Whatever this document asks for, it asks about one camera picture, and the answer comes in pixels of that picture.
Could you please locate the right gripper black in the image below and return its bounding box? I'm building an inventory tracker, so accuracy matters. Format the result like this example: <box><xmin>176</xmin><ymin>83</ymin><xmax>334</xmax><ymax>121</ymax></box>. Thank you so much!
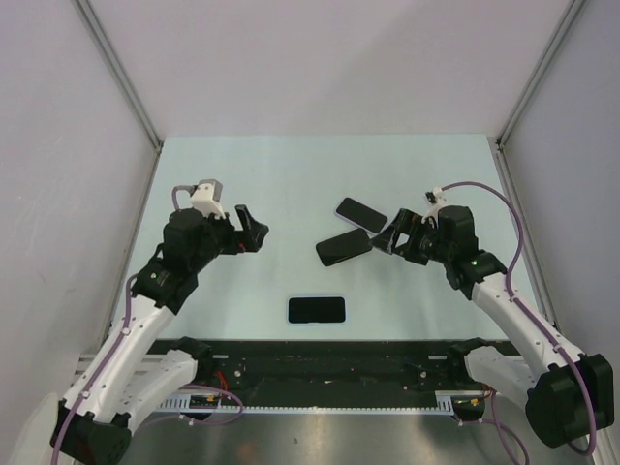
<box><xmin>369</xmin><ymin>208</ymin><xmax>452</xmax><ymax>265</ymax></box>

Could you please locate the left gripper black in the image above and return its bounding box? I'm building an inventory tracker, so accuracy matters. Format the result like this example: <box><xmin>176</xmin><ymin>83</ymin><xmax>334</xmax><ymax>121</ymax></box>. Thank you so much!
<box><xmin>190</xmin><ymin>204</ymin><xmax>267</xmax><ymax>271</ymax></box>

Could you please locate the purple phone case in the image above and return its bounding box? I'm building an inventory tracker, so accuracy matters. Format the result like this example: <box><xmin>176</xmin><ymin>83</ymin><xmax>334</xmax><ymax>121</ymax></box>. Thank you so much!
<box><xmin>333</xmin><ymin>197</ymin><xmax>389</xmax><ymax>235</ymax></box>

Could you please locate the black phone case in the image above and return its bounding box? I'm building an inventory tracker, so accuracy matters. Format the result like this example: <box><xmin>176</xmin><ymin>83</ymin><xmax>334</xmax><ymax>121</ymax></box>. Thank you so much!
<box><xmin>315</xmin><ymin>227</ymin><xmax>374</xmax><ymax>268</ymax></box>

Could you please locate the blue-edged black phone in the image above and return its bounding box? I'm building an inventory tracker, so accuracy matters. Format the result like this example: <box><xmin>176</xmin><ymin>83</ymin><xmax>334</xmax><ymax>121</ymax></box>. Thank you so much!
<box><xmin>289</xmin><ymin>296</ymin><xmax>347</xmax><ymax>325</ymax></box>

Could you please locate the light blue phone case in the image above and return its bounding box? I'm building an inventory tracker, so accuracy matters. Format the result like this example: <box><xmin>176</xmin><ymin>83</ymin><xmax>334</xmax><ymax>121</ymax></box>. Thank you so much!
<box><xmin>287</xmin><ymin>295</ymin><xmax>349</xmax><ymax>326</ymax></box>

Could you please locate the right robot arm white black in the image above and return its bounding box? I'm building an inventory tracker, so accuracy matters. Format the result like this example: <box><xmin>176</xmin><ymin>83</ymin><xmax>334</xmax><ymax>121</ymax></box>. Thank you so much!
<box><xmin>371</xmin><ymin>205</ymin><xmax>615</xmax><ymax>448</ymax></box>

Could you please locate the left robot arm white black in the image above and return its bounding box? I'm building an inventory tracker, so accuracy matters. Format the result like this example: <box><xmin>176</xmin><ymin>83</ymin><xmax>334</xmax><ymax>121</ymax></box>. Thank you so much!
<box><xmin>49</xmin><ymin>204</ymin><xmax>269</xmax><ymax>464</ymax></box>

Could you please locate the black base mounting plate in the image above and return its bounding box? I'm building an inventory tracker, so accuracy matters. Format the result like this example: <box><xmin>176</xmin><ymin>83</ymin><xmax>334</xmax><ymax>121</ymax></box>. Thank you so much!
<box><xmin>196</xmin><ymin>340</ymin><xmax>484</xmax><ymax>407</ymax></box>

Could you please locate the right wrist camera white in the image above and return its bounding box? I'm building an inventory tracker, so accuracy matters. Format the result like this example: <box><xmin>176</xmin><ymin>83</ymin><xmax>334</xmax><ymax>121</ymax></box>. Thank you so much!
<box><xmin>422</xmin><ymin>187</ymin><xmax>448</xmax><ymax>226</ymax></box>

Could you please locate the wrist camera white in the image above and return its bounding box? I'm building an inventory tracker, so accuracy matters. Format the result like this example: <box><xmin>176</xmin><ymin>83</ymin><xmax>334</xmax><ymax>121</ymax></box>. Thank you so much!
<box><xmin>190</xmin><ymin>179</ymin><xmax>226</xmax><ymax>220</ymax></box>
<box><xmin>422</xmin><ymin>187</ymin><xmax>448</xmax><ymax>226</ymax></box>

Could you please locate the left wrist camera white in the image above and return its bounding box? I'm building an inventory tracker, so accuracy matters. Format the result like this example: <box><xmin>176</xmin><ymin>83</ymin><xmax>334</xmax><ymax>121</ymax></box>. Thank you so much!
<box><xmin>190</xmin><ymin>179</ymin><xmax>226</xmax><ymax>220</ymax></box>

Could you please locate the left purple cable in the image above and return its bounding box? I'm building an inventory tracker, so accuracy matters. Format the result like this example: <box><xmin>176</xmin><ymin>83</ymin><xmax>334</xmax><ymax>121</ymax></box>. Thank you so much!
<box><xmin>50</xmin><ymin>183</ymin><xmax>246</xmax><ymax>465</ymax></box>

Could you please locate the purple cable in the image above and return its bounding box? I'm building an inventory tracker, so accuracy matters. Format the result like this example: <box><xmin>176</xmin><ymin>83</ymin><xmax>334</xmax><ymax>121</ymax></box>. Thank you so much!
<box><xmin>443</xmin><ymin>181</ymin><xmax>597</xmax><ymax>461</ymax></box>
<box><xmin>50</xmin><ymin>183</ymin><xmax>246</xmax><ymax>465</ymax></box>

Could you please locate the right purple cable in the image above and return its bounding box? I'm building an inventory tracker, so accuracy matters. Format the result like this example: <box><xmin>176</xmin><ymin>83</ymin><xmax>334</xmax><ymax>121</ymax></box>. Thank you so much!
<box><xmin>443</xmin><ymin>181</ymin><xmax>597</xmax><ymax>461</ymax></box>

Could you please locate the right side aluminium rail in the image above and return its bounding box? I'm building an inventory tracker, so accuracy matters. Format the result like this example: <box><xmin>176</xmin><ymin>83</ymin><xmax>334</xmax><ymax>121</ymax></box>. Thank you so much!
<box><xmin>487</xmin><ymin>137</ymin><xmax>557</xmax><ymax>327</ymax></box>

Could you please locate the grey slotted cable duct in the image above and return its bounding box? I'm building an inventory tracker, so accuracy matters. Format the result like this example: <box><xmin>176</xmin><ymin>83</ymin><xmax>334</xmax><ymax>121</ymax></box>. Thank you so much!
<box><xmin>154</xmin><ymin>391</ymin><xmax>453</xmax><ymax>416</ymax></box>

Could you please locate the right aluminium frame post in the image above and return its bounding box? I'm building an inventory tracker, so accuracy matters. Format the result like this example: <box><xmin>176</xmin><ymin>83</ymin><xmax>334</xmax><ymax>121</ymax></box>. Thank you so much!
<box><xmin>495</xmin><ymin>0</ymin><xmax>588</xmax><ymax>149</ymax></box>

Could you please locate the aluminium frame post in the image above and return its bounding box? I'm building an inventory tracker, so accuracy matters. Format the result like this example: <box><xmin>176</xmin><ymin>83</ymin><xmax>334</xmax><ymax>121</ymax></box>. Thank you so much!
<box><xmin>72</xmin><ymin>0</ymin><xmax>164</xmax><ymax>154</ymax></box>
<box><xmin>495</xmin><ymin>0</ymin><xmax>588</xmax><ymax>149</ymax></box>

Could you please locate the left aluminium frame post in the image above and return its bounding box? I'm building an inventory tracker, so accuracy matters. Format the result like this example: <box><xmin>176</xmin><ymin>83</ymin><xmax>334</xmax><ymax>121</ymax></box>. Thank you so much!
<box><xmin>72</xmin><ymin>0</ymin><xmax>164</xmax><ymax>154</ymax></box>

